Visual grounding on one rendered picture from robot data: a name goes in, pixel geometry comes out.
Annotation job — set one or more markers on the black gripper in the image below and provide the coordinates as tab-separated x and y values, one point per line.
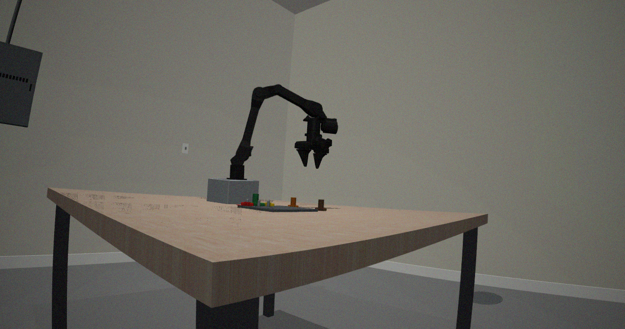
304	148

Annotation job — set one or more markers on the brown gear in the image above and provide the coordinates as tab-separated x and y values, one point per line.
321	205

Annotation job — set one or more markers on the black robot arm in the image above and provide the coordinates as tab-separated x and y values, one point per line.
312	108

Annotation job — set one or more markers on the green gear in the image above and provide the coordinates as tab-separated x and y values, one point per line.
255	200

